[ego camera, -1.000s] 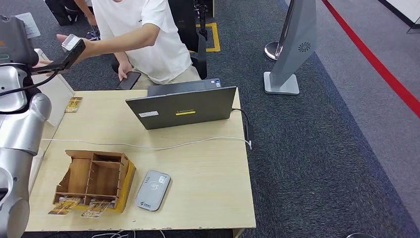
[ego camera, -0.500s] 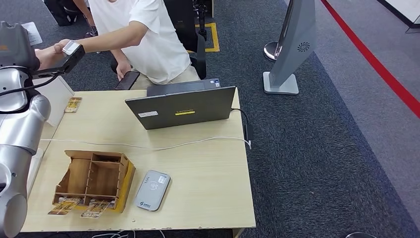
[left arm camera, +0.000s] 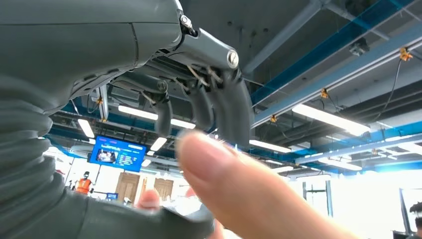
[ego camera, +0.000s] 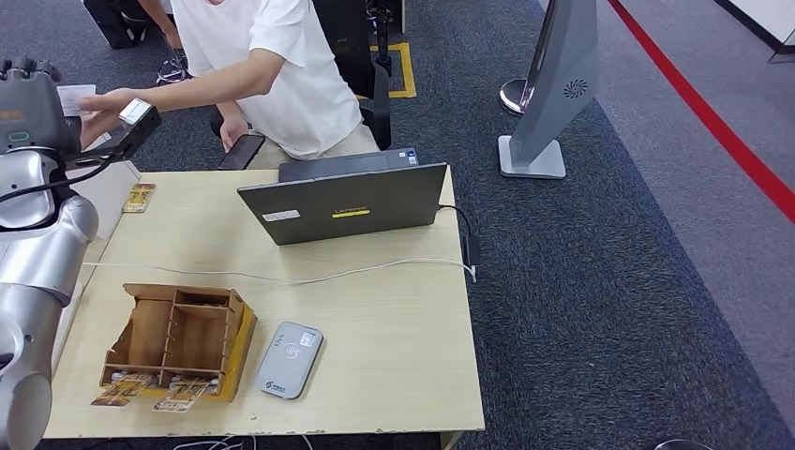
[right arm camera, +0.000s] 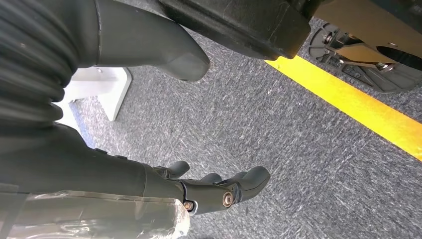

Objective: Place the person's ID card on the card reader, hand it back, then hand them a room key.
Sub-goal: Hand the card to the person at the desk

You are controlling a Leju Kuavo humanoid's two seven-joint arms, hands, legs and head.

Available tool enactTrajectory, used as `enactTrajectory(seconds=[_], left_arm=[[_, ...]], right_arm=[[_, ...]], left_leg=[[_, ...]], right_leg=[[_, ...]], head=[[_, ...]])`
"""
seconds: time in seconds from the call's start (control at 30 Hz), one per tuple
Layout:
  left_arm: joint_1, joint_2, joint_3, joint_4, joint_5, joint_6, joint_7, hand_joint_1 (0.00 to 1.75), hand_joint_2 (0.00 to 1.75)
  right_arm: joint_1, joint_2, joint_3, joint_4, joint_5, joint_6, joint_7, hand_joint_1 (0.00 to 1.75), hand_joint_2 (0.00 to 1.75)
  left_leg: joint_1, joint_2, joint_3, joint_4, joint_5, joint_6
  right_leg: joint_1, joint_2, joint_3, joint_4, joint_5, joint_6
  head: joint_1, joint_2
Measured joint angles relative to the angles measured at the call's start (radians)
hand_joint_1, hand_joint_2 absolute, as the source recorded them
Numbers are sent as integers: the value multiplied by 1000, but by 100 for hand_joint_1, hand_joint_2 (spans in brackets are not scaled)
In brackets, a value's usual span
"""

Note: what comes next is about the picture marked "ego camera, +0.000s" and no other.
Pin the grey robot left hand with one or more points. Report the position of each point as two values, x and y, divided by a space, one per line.
34 112

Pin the person's left hand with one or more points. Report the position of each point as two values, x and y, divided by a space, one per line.
112 100

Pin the person's right hand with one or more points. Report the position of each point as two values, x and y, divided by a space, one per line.
235 129

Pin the black smartphone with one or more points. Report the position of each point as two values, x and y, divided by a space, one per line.
242 152

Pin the white ID card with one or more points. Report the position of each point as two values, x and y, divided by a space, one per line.
73 99

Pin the wooden card organizer box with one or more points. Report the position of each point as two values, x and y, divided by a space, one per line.
186 335

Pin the person's left forearm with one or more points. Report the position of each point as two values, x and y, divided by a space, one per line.
211 84

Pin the person's right forearm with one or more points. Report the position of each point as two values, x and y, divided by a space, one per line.
230 112

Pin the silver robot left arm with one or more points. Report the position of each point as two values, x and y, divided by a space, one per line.
37 261

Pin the person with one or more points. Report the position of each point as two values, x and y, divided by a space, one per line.
163 22
298 93

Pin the stack of patterned key cards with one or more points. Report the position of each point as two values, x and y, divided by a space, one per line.
139 198

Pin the grey card reader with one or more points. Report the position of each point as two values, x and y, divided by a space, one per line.
289 360

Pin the chrome stool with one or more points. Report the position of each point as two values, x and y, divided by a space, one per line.
172 69

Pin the black bag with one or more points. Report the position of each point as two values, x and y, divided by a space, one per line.
112 22

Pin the white cabinet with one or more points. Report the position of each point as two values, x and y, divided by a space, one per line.
115 195

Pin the grey laptop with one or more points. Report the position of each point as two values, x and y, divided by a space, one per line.
348 208

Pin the black tripod stand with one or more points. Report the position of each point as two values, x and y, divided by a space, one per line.
384 37

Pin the yellow floor tape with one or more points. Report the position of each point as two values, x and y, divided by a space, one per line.
407 71

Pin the chrome stanchion base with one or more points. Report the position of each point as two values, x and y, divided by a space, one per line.
683 445
512 96

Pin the grey kiosk pillar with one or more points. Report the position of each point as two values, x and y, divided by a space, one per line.
559 81

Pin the pale wooden desk leg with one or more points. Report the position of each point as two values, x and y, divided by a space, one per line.
448 442

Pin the red floor tape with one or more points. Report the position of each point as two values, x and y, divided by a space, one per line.
714 124

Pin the white partition with black base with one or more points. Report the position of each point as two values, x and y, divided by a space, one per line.
764 15

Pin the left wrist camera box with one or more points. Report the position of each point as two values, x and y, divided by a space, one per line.
133 133

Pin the grey angled frame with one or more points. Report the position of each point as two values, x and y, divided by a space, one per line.
784 53

